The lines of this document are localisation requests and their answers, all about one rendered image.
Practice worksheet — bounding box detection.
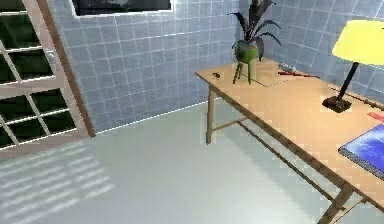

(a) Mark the silver laptop with blue screen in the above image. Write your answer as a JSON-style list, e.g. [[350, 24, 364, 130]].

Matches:
[[337, 123, 384, 182]]

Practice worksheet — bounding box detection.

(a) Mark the dark plant in green pot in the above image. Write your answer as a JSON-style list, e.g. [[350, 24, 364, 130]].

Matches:
[[227, 0, 283, 86]]

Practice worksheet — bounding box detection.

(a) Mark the tan flat paper sheet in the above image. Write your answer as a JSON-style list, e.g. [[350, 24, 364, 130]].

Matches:
[[249, 58, 298, 88]]

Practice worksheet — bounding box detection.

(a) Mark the light wooden table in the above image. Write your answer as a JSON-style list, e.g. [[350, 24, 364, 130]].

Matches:
[[195, 57, 384, 224]]

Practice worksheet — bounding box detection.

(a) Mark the grey pen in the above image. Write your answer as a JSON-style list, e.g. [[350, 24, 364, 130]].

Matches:
[[277, 63, 298, 74]]

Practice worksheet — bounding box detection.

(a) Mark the yellow shade black table lamp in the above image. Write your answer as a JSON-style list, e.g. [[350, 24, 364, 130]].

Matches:
[[321, 19, 384, 114]]

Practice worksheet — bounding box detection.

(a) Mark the red flat object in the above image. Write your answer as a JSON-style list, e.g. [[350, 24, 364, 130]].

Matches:
[[367, 111, 384, 122]]

